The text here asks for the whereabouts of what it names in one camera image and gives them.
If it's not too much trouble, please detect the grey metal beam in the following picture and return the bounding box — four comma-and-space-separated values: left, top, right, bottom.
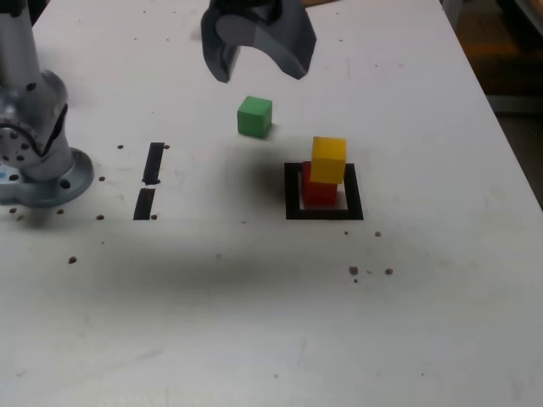
487, 93, 543, 114

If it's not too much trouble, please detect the black tape strip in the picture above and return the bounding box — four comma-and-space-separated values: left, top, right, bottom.
132, 142, 166, 221

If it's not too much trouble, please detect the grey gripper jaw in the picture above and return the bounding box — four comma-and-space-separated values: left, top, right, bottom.
215, 0, 319, 81

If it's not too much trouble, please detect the grey metal post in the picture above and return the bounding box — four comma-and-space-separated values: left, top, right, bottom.
440, 0, 462, 30

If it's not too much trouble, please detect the yellow cube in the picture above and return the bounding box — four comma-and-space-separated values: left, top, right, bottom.
309, 136, 348, 185

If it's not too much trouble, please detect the green cube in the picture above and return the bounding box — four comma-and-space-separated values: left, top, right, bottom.
236, 95, 273, 140

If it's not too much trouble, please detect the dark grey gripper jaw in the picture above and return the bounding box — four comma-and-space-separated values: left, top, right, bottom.
199, 0, 242, 84

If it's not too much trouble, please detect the red cube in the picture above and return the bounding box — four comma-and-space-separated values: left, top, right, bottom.
300, 160, 339, 209

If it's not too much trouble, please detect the black tape square outline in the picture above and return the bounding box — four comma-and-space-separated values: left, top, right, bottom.
283, 162, 366, 221

